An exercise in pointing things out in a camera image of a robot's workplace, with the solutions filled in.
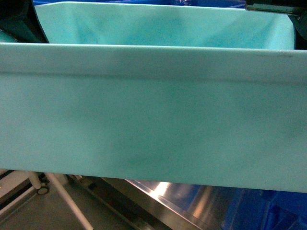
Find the white cart leg with caster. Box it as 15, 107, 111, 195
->
25, 171, 94, 230

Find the large blue plastic crate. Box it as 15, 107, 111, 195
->
221, 188, 307, 230

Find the teal plastic bin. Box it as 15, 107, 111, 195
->
0, 2, 307, 192

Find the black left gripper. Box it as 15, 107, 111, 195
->
0, 0, 49, 43

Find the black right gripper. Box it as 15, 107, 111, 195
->
245, 0, 307, 50

